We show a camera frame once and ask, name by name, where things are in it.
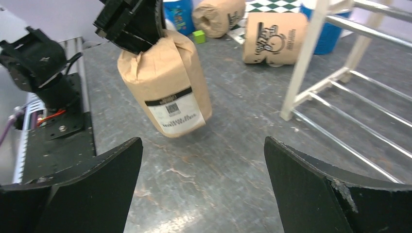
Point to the cream metal shelf rack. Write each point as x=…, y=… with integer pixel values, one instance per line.
x=357, y=100

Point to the brown roll with label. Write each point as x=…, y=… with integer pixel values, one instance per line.
x=216, y=17

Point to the blue white roll rear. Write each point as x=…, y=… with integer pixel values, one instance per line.
x=330, y=33

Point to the blue white roll front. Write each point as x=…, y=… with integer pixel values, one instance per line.
x=179, y=12

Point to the green white chessboard mat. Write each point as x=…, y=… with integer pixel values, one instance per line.
x=237, y=33

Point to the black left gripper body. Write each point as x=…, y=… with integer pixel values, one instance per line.
x=116, y=19

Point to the small green cube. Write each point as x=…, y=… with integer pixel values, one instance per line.
x=199, y=37

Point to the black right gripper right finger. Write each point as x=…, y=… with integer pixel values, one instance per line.
x=316, y=197

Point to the brown roll with cartoon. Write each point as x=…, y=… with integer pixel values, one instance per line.
x=274, y=38

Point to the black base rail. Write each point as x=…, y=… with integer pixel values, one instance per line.
x=51, y=142

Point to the blue white roll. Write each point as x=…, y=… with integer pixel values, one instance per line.
x=179, y=12
x=330, y=33

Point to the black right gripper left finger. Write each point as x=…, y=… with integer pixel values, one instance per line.
x=91, y=197

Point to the brown paper roll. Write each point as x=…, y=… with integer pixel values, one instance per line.
x=169, y=84

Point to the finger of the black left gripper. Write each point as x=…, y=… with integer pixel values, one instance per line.
x=144, y=25

